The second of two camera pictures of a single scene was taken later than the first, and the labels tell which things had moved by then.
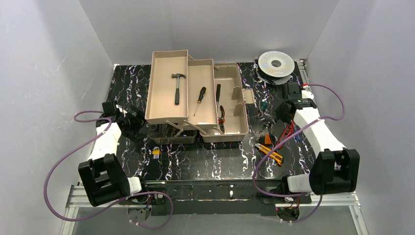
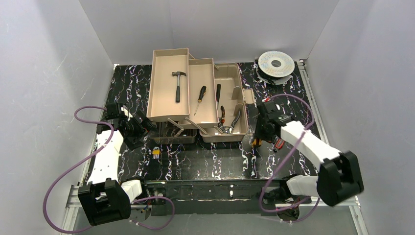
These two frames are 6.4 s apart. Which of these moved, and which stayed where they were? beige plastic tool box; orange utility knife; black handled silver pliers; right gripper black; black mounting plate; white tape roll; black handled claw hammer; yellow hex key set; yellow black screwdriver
Moved: orange utility knife; right gripper black; black handled silver pliers
Stayed: yellow black screwdriver; black handled claw hammer; black mounting plate; white tape roll; yellow hex key set; beige plastic tool box
